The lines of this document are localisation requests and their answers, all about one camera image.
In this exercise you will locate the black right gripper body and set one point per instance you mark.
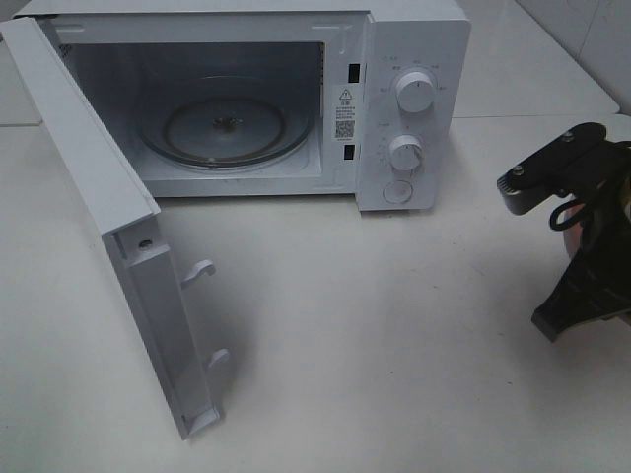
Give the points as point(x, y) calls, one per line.
point(596, 284)

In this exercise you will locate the round white door release button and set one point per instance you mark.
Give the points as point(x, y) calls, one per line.
point(398, 192)

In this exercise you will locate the white microwave door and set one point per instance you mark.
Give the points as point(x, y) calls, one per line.
point(126, 215)

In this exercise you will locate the pink round plate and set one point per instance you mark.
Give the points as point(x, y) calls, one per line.
point(572, 236)

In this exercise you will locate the lower white timer knob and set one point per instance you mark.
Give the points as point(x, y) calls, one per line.
point(405, 153)

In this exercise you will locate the upper white power knob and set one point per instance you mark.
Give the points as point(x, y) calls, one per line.
point(415, 90)

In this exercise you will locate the white microwave oven body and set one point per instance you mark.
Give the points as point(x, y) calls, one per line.
point(129, 57)

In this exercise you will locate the white warning label sticker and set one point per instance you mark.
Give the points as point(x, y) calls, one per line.
point(344, 104)

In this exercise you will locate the glass microwave turntable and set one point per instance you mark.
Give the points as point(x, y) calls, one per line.
point(225, 132)

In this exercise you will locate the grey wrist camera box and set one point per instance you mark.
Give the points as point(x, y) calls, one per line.
point(542, 174)

